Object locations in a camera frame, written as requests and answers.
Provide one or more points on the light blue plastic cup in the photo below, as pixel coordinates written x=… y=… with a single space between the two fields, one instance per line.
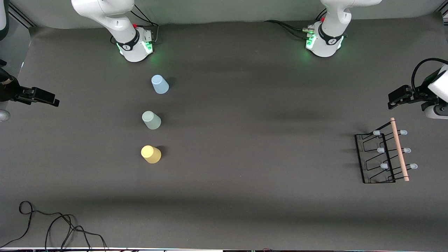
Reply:
x=160 y=84

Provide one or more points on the pale green plastic cup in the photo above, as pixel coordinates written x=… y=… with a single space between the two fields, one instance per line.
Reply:
x=151 y=120

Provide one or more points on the yellow plastic cup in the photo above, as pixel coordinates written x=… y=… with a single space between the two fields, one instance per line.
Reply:
x=151 y=154

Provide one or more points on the dark grey table mat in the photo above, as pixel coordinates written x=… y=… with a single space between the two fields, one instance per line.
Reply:
x=280 y=196

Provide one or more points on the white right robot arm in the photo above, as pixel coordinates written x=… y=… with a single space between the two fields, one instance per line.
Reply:
x=122 y=31

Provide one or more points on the small black bracket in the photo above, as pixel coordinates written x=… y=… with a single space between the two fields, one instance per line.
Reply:
x=2 y=63

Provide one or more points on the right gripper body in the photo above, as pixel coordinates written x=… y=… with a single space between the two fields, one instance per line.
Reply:
x=7 y=91

